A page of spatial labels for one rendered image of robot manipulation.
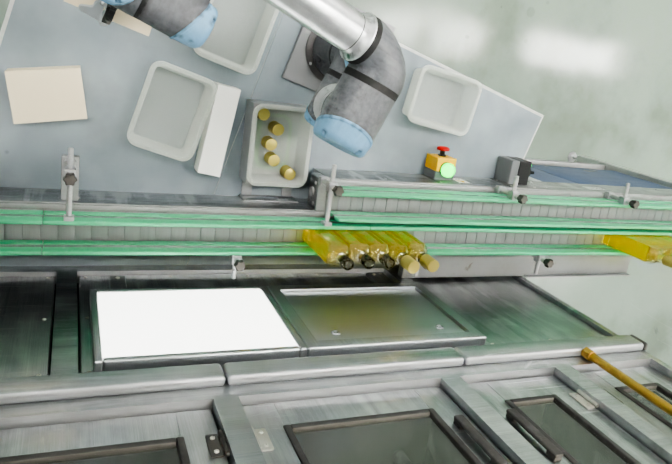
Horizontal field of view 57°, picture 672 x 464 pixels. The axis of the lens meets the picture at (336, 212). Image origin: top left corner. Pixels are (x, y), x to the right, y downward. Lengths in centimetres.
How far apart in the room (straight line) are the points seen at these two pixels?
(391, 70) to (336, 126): 14
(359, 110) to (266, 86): 63
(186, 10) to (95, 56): 71
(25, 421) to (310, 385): 51
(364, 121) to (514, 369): 71
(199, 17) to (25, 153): 83
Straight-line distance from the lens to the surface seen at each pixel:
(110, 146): 172
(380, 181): 180
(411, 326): 157
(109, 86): 169
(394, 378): 137
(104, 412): 121
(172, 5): 100
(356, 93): 117
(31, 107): 163
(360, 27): 114
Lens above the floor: 243
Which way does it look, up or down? 62 degrees down
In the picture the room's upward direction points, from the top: 128 degrees clockwise
